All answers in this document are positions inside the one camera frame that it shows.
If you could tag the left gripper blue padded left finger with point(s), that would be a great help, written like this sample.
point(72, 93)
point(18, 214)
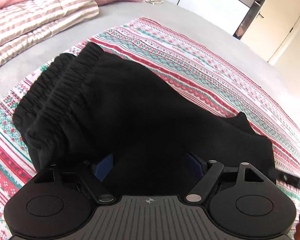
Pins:
point(102, 169)

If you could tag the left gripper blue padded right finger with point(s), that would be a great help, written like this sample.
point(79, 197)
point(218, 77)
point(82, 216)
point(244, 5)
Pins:
point(196, 165)

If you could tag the black pants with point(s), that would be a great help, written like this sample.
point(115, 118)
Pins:
point(85, 107)

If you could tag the grey bed sheet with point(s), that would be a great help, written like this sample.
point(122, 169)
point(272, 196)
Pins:
point(171, 16)

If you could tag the beige striped comforter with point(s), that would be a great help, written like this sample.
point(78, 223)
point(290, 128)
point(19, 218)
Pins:
point(25, 24)

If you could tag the cream door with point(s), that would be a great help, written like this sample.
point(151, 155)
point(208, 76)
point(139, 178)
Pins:
point(273, 29)

